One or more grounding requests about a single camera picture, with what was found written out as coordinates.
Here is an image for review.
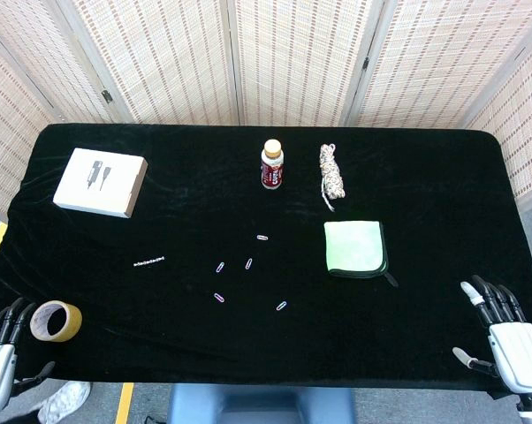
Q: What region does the small drink bottle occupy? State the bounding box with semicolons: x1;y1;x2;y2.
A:
261;139;285;192

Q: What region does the white cardboard box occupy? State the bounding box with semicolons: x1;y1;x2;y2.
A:
52;147;149;220

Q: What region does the black velvet tablecloth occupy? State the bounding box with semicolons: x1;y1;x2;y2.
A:
0;123;532;401

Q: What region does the folded green cloth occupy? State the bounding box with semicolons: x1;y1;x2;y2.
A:
323;219;400;289

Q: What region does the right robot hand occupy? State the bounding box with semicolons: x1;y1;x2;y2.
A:
452;274;532;398

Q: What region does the yellow tape roll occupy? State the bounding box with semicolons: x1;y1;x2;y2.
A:
29;299;83;344

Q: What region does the bundled speckled rope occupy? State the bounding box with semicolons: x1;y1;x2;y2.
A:
318;142;347;212

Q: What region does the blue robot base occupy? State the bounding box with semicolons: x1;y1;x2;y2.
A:
166;382;356;424

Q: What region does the small bead chain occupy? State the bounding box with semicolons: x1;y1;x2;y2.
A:
133;255;166;269

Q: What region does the woven folding screen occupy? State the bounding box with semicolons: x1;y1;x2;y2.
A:
0;0;532;224

